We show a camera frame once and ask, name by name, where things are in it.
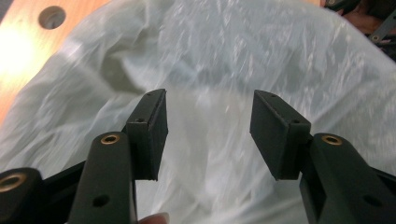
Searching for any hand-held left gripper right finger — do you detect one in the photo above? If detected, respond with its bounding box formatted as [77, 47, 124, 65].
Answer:
[249, 89, 396, 224]

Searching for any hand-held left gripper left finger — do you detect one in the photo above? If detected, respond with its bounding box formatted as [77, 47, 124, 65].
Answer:
[66, 88, 169, 224]

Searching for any white plastic bag blue edge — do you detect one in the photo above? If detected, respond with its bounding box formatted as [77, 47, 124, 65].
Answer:
[0, 0, 396, 224]

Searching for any dark round cable grommet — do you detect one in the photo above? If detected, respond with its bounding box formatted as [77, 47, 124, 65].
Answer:
[37, 5, 67, 31]

